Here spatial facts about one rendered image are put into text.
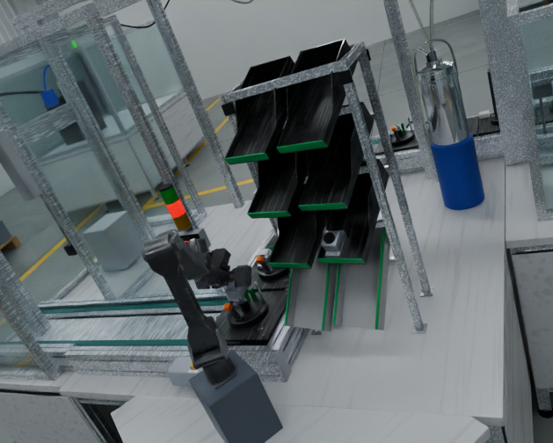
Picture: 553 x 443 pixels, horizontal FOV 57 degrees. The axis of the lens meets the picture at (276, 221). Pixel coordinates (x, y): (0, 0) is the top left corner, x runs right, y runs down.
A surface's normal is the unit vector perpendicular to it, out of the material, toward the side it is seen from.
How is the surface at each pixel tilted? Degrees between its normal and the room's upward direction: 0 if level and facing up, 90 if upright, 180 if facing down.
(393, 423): 0
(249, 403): 90
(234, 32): 90
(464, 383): 0
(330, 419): 0
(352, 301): 45
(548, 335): 90
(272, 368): 90
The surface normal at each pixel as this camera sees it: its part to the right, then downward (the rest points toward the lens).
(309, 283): -0.59, -0.23
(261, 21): -0.21, 0.48
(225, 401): 0.50, 0.20
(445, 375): -0.33, -0.85
